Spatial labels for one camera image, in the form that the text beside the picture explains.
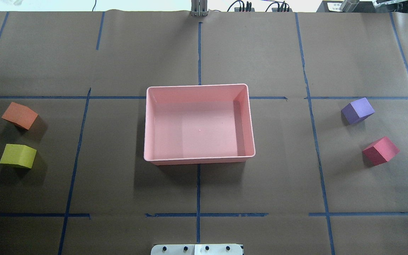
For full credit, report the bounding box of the purple foam block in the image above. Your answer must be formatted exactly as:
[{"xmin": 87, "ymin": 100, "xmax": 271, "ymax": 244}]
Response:
[{"xmin": 341, "ymin": 97, "xmax": 375, "ymax": 125}]

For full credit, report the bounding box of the orange foam block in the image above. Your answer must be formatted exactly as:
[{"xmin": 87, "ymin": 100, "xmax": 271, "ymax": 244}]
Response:
[{"xmin": 1, "ymin": 102, "xmax": 39, "ymax": 130}]

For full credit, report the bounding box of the pink plastic bin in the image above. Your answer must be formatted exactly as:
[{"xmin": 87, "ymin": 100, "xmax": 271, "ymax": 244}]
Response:
[{"xmin": 143, "ymin": 84, "xmax": 256, "ymax": 166}]

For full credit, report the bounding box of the red foam block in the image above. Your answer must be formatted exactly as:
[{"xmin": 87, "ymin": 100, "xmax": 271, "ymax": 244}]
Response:
[{"xmin": 362, "ymin": 136, "xmax": 401, "ymax": 166}]

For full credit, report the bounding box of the silver metal cylinder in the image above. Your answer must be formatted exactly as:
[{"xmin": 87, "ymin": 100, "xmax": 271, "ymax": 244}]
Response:
[{"xmin": 339, "ymin": 0, "xmax": 360, "ymax": 13}]

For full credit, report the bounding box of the black box with label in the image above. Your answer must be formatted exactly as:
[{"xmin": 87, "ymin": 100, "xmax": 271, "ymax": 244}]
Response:
[{"xmin": 316, "ymin": 0, "xmax": 378, "ymax": 13}]

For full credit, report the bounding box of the brown paper table cover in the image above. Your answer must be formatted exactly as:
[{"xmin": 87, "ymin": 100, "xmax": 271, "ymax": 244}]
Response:
[{"xmin": 0, "ymin": 10, "xmax": 408, "ymax": 255}]

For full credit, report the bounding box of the black power connector right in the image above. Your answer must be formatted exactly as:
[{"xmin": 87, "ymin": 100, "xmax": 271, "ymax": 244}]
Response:
[{"xmin": 265, "ymin": 0, "xmax": 293, "ymax": 13}]

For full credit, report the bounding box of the black power connector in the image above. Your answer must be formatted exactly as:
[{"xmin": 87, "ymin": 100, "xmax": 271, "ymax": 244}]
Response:
[
  {"xmin": 226, "ymin": 0, "xmax": 255, "ymax": 12},
  {"xmin": 265, "ymin": 0, "xmax": 293, "ymax": 13}
]

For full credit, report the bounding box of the black power connector left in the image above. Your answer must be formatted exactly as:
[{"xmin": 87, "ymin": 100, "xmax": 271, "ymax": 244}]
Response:
[{"xmin": 226, "ymin": 0, "xmax": 255, "ymax": 12}]

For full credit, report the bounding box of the yellow-green foam block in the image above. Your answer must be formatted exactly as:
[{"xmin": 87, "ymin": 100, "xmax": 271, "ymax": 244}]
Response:
[{"xmin": 0, "ymin": 144, "xmax": 37, "ymax": 169}]

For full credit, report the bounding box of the aluminium frame post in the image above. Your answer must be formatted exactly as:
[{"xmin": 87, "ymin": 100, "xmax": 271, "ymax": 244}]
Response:
[{"xmin": 191, "ymin": 0, "xmax": 208, "ymax": 17}]

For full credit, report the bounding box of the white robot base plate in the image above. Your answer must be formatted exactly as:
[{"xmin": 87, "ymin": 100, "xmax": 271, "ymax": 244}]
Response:
[{"xmin": 151, "ymin": 243, "xmax": 244, "ymax": 255}]

